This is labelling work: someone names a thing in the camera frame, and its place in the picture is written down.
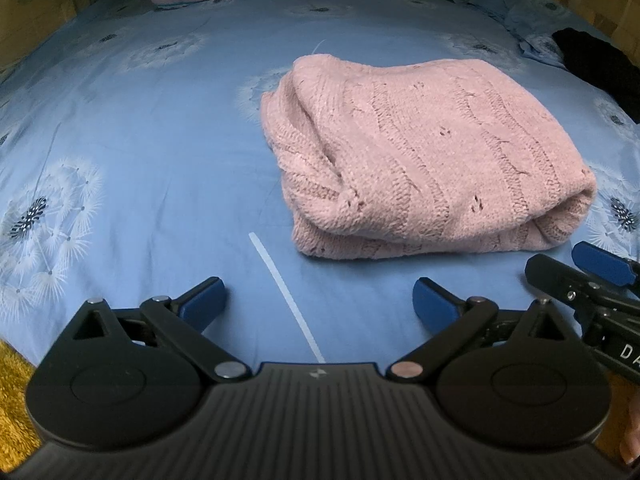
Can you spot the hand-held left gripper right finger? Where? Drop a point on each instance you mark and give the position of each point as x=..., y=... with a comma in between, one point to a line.
x=434, y=301

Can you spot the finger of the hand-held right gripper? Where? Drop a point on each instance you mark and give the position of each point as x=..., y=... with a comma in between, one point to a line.
x=555, y=275
x=605, y=262

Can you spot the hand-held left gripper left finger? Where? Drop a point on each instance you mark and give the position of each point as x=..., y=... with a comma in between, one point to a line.
x=205, y=297

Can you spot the pink knit cardigan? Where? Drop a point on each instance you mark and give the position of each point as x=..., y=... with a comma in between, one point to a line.
x=425, y=160

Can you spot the person's right hand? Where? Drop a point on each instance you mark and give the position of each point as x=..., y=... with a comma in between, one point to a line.
x=633, y=435

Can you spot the blue dandelion print bed sheet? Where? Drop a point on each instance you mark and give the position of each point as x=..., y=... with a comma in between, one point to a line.
x=150, y=160

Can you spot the black cloth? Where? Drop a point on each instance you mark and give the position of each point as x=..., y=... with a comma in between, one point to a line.
x=600, y=65

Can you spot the yellow fuzzy rug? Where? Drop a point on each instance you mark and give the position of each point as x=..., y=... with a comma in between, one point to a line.
x=15, y=410

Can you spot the blue pillow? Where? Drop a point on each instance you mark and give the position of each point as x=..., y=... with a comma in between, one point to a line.
x=535, y=25

